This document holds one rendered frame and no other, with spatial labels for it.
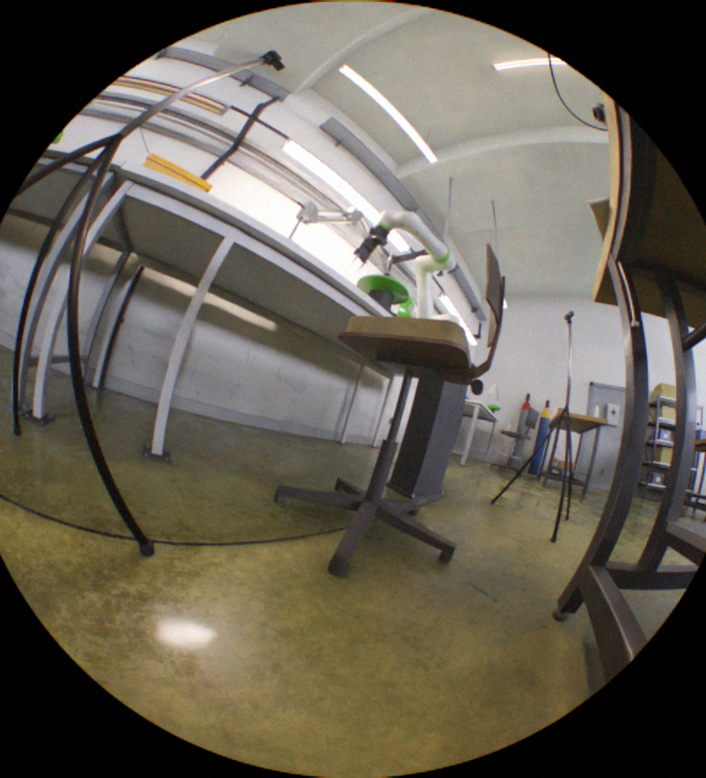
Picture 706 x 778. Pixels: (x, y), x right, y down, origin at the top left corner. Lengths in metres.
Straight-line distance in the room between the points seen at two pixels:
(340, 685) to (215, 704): 0.16
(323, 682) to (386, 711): 0.09
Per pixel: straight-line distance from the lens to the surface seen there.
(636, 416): 0.62
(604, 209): 0.80
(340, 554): 0.52
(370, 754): 0.38
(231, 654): 0.39
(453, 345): 0.53
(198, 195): 0.97
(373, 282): 1.29
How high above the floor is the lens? 0.36
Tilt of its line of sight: 5 degrees up
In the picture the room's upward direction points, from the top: 16 degrees clockwise
